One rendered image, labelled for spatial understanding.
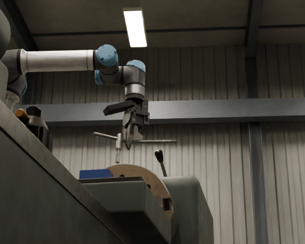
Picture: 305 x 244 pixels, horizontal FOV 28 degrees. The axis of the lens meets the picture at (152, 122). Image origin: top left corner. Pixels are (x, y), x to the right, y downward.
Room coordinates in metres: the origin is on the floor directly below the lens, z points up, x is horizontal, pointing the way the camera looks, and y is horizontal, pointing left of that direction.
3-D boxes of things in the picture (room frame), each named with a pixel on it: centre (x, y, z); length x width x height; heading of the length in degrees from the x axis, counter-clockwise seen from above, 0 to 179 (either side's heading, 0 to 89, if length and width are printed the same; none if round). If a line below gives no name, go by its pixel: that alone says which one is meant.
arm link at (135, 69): (2.11, 0.07, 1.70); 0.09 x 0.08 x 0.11; 90
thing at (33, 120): (1.29, 0.28, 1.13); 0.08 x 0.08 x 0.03
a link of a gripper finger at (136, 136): (2.09, 0.06, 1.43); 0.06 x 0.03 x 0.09; 116
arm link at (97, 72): (2.09, 0.17, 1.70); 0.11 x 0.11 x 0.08; 0
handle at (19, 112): (1.24, 0.29, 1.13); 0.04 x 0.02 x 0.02; 169
